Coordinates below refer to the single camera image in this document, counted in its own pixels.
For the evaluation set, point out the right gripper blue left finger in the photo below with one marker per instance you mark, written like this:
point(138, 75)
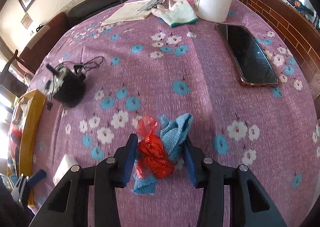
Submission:
point(67, 205)

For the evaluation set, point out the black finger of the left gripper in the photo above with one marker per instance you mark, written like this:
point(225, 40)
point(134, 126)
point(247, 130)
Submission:
point(36, 178)

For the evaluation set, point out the red plastic bag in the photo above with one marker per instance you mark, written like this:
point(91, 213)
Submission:
point(152, 157)

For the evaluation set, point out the blue yellow tissue packet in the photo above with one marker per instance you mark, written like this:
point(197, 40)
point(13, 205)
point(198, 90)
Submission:
point(66, 163)

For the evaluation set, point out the yellow-rimmed cardboard tray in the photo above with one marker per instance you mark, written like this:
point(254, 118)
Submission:
point(22, 135)

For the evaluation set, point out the wooden chair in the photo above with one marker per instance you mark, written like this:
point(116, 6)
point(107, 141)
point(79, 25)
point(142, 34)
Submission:
point(10, 82)

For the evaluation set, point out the light blue knitted cloth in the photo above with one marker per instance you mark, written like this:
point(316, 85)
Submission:
point(173, 134)

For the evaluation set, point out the dark red armchair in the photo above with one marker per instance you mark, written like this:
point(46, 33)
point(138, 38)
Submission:
point(42, 43)

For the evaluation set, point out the purple floral tablecloth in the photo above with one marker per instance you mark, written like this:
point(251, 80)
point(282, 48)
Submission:
point(148, 68)

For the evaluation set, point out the black smartphone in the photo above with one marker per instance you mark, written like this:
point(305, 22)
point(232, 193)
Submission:
point(252, 65)

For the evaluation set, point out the brown wooden cabinet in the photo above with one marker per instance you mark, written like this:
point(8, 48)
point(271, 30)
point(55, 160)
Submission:
point(297, 33)

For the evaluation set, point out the white paper notebook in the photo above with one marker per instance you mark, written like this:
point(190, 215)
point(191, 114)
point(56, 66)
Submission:
point(128, 12)

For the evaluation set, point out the grey comb on notebook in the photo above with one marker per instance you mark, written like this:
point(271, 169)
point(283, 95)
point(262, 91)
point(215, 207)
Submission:
point(151, 5)

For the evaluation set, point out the white green work glove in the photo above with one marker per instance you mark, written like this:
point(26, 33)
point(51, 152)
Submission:
point(179, 12)

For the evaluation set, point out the black motor with wires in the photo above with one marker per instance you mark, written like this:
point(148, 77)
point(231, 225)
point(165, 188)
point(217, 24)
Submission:
point(67, 85)

